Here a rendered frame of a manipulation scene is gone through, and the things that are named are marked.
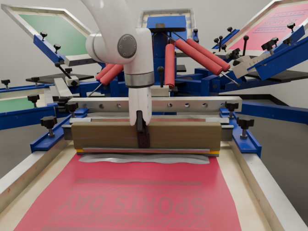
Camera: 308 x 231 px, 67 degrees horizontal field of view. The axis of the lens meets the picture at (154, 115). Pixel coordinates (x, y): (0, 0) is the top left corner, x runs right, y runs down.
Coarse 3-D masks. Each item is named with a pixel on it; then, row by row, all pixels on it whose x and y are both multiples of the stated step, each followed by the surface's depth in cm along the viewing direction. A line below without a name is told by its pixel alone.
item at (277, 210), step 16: (64, 144) 73; (32, 160) 58; (48, 160) 63; (240, 160) 59; (256, 160) 55; (16, 176) 52; (32, 176) 56; (256, 176) 49; (0, 192) 46; (16, 192) 51; (256, 192) 48; (272, 192) 44; (0, 208) 46; (272, 208) 40; (288, 208) 40; (272, 224) 40; (288, 224) 36; (304, 224) 36
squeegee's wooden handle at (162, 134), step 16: (80, 128) 64; (96, 128) 64; (112, 128) 63; (128, 128) 63; (160, 128) 62; (176, 128) 62; (192, 128) 61; (208, 128) 61; (80, 144) 66; (96, 144) 65; (112, 144) 65; (128, 144) 64; (160, 144) 64; (176, 144) 63; (192, 144) 63; (208, 144) 62
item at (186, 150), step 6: (84, 150) 65; (90, 150) 65; (96, 150) 64; (102, 150) 64; (108, 150) 64; (114, 150) 64; (120, 150) 64; (126, 150) 64; (132, 150) 63; (138, 150) 63; (144, 150) 63; (150, 150) 63; (156, 150) 63; (162, 150) 63; (168, 150) 63; (174, 150) 62; (180, 150) 62; (186, 150) 62; (192, 150) 62; (198, 150) 62; (204, 150) 62
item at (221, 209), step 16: (144, 176) 57; (160, 176) 56; (176, 176) 56; (192, 176) 56; (208, 176) 56; (208, 192) 50; (224, 192) 50; (208, 208) 46; (224, 208) 45; (224, 224) 42
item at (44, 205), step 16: (64, 176) 58; (80, 176) 58; (96, 176) 57; (112, 176) 57; (128, 176) 57; (48, 192) 52; (64, 192) 52; (32, 208) 47; (48, 208) 47; (32, 224) 43
